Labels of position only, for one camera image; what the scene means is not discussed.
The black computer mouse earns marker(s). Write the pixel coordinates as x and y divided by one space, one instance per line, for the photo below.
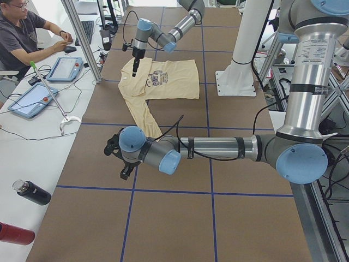
70 49

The black water bottle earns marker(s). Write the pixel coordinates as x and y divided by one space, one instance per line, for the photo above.
31 192

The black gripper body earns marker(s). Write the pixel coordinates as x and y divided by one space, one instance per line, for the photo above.
127 165
136 54

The blue teach pendant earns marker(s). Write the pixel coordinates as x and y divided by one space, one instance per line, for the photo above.
32 102
65 69

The red water bottle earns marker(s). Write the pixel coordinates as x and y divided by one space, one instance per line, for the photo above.
16 235

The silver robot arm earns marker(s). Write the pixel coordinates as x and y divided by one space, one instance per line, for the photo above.
295 150
147 29

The small black box device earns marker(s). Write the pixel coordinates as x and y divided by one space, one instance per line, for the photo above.
33 81

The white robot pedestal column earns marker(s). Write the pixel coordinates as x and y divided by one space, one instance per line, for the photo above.
237 79

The black computer keyboard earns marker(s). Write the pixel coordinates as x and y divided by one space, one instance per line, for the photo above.
88 28

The aluminium frame post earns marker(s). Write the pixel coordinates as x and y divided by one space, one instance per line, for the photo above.
80 34

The seated man in grey shirt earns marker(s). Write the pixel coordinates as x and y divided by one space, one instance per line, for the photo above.
19 43

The far blue teach pendant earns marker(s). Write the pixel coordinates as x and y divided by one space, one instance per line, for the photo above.
65 69

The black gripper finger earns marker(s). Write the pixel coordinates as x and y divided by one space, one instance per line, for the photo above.
126 171
137 71
133 72

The near blue teach pendant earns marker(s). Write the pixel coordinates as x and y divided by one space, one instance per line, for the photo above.
32 102

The reacher grabber stick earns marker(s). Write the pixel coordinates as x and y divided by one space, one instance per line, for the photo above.
66 118

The cream long-sleeve graphic shirt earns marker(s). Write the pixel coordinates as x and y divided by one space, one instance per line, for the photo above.
156 80

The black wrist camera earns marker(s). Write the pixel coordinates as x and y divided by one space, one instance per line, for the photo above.
112 147
126 46

